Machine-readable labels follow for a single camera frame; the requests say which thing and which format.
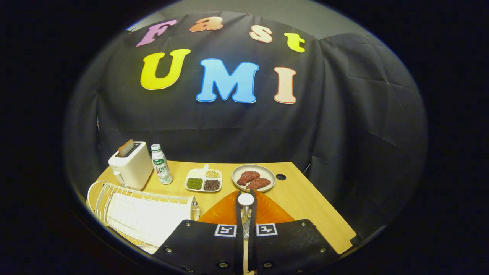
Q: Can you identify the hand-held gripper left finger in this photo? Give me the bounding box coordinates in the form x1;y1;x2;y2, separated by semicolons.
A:
153;191;245;275

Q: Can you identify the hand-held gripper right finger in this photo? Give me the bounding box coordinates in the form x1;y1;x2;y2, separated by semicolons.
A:
248;190;339;274

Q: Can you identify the white wire dish rack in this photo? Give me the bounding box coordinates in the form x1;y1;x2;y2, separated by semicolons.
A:
86;180;200;254

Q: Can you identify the grey plate with meat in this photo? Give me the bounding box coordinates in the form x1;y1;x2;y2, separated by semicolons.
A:
232;164;276;193

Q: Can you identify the white divided dish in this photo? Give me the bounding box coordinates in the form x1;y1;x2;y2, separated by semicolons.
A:
185;164;222;193

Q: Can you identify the red meat slice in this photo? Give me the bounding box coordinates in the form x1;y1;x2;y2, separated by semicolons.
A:
246;178;271;190
237;171;261;186

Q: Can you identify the white drip tray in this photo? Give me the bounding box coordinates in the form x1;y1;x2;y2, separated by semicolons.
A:
107;193;191;248

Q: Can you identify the white plastic drink bottle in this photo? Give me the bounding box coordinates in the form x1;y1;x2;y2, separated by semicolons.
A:
151;144;173;185

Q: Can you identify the cream toaster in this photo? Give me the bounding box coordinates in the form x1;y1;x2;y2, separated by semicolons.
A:
108;140;154;191

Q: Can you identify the black backdrop cloth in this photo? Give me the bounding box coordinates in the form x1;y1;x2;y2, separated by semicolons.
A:
63;11;428;245

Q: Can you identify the brown bread slice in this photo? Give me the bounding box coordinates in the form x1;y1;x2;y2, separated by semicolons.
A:
117;139;135;157

